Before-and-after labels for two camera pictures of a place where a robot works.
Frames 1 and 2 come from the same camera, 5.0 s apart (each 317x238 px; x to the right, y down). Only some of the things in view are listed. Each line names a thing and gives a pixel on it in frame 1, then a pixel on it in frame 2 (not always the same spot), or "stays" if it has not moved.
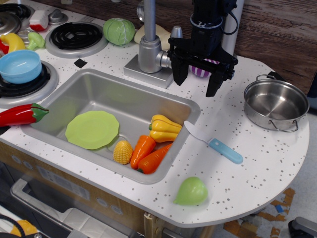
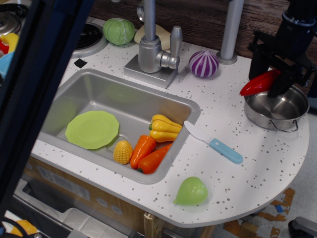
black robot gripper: (204, 45) to (266, 49)
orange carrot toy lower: (150, 162) stays
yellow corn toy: (123, 152) stays
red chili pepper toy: (23, 114) to (259, 83)
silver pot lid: (10, 23) stays
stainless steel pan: (272, 103) stays
